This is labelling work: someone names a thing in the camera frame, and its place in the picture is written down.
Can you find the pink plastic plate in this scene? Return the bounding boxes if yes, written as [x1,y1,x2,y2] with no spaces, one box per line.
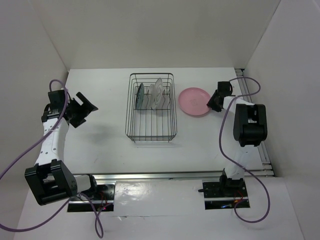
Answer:
[178,87,211,117]

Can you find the aluminium front rail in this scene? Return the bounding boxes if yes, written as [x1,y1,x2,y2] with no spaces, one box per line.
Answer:
[69,167,275,183]

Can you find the dark wire dish rack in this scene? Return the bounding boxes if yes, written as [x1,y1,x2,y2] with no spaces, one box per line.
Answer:
[125,72,178,143]

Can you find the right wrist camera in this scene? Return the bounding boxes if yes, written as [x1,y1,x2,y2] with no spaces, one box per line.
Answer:
[217,81,233,96]

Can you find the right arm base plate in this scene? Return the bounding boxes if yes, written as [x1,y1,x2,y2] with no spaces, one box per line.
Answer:
[197,182,251,210]

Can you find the white plate dark rim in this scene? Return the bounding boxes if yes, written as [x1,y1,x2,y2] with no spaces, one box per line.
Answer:
[151,78,163,110]

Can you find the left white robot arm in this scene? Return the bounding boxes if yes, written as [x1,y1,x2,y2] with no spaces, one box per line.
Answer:
[24,90,99,206]

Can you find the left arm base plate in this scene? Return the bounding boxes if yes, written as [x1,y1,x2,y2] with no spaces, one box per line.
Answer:
[67,183,116,213]

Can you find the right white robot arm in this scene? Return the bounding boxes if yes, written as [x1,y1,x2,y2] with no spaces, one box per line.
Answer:
[207,89,268,196]

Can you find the blue floral green plate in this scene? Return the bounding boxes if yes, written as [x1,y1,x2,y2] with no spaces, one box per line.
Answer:
[135,82,145,110]

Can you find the clear glass plate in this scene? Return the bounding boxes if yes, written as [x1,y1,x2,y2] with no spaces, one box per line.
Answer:
[146,84,155,110]

